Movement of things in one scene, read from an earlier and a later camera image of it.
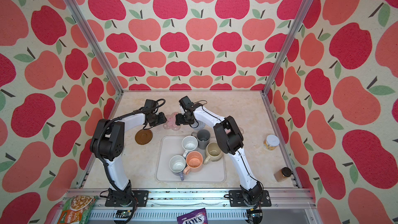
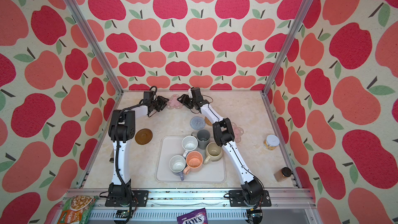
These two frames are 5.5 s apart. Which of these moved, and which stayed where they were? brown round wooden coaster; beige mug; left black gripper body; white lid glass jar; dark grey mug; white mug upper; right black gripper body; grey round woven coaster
Moved: left black gripper body; right black gripper body
Stayed: white mug upper; beige mug; brown round wooden coaster; white lid glass jar; grey round woven coaster; dark grey mug
